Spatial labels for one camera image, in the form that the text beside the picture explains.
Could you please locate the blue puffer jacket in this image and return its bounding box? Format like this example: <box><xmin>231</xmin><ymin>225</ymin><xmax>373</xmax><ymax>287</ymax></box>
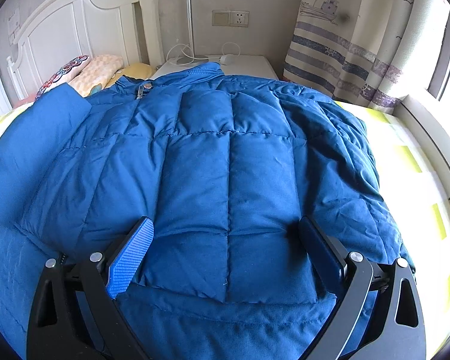
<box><xmin>0</xmin><ymin>62</ymin><xmax>416</xmax><ymax>360</ymax></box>

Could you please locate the yellow checked bed sheet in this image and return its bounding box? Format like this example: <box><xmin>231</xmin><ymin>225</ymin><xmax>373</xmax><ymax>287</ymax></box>
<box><xmin>0</xmin><ymin>98</ymin><xmax>450</xmax><ymax>357</ymax></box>

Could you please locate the floral patterned pillow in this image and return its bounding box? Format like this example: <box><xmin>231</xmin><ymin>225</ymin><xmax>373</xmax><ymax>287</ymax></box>
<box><xmin>35</xmin><ymin>55</ymin><xmax>91</xmax><ymax>99</ymax></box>

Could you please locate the cream textured pillow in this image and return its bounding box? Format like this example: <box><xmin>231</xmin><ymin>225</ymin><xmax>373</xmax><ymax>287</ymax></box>
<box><xmin>69</xmin><ymin>55</ymin><xmax>124</xmax><ymax>98</ymax></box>

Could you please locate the yellow pillow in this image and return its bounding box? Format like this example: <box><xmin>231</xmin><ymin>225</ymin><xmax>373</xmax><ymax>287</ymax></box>
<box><xmin>106</xmin><ymin>63</ymin><xmax>156</xmax><ymax>88</ymax></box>

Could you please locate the white bedside table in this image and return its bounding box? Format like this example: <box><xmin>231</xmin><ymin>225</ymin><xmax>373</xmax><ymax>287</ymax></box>
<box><xmin>152</xmin><ymin>55</ymin><xmax>279</xmax><ymax>80</ymax></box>

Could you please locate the striped boat print curtain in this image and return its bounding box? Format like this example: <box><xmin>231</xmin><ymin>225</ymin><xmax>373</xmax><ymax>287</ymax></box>
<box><xmin>283</xmin><ymin>0</ymin><xmax>421</xmax><ymax>116</ymax></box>

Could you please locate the white wooden headboard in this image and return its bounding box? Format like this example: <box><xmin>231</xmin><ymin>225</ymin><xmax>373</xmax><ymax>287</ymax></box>
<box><xmin>7</xmin><ymin>0</ymin><xmax>165</xmax><ymax>99</ymax></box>

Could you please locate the wall socket plate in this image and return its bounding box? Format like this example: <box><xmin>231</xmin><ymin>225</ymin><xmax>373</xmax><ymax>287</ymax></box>
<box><xmin>212</xmin><ymin>10</ymin><xmax>249</xmax><ymax>28</ymax></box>

